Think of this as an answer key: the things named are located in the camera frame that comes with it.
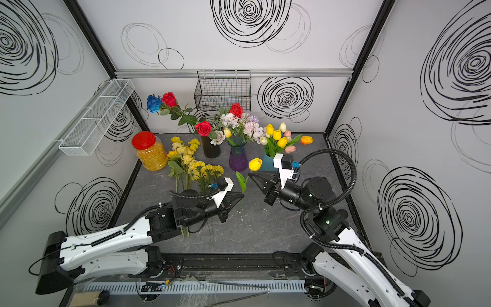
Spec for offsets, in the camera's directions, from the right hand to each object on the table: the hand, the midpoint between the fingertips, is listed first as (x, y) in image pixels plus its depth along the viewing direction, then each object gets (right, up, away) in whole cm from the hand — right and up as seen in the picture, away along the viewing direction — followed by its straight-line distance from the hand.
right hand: (251, 177), depth 54 cm
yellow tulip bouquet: (+11, +11, +21) cm, 26 cm away
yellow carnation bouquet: (-6, +17, +32) cm, 37 cm away
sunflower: (-39, +1, +45) cm, 60 cm away
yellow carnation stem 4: (-26, -4, +39) cm, 47 cm away
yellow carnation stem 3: (-26, 0, +40) cm, 48 cm away
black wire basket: (-15, +39, +42) cm, 59 cm away
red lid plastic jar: (-50, +8, +39) cm, 64 cm away
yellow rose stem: (-33, +2, +46) cm, 57 cm away
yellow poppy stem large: (-33, +12, +58) cm, 68 cm away
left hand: (-3, -8, +9) cm, 12 cm away
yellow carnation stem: (-18, -3, +46) cm, 49 cm away
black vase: (-23, +7, +56) cm, 61 cm away
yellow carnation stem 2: (-21, -2, +42) cm, 47 cm away
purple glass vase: (-6, +4, +40) cm, 41 cm away
